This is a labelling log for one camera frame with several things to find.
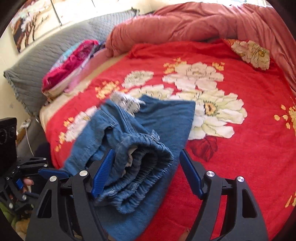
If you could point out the grey quilted pillow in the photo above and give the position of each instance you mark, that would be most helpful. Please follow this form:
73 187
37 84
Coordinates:
25 77

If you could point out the pink folded cloth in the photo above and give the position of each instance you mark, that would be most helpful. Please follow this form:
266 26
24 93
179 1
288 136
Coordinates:
94 62

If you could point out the salmon pink comforter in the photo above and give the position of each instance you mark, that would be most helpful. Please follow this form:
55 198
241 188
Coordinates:
202 21

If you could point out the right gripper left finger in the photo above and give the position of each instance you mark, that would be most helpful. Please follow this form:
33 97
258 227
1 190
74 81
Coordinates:
65 209

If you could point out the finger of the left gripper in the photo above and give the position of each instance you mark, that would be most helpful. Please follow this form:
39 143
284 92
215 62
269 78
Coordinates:
49 172

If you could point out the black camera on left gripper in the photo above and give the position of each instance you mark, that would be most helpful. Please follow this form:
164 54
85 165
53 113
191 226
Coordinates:
8 154

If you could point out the magenta patterned clothes pile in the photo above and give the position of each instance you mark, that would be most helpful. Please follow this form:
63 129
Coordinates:
67 67

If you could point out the red floral bedsheet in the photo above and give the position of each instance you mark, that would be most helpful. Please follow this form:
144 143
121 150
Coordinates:
244 121

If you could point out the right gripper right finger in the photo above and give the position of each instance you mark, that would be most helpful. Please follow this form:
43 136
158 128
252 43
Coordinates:
243 219

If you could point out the green left sleeve forearm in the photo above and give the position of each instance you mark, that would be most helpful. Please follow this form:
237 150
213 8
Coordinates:
19 224

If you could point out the beige mattress sheet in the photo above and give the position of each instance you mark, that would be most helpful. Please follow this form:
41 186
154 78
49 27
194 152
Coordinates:
49 110

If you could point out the blue denim pants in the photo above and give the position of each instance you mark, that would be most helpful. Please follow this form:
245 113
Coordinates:
147 135

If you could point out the tree wall painting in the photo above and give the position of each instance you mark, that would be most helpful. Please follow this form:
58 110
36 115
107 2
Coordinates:
33 20

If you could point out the left hand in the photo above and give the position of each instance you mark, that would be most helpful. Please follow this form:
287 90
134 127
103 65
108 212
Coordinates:
27 185

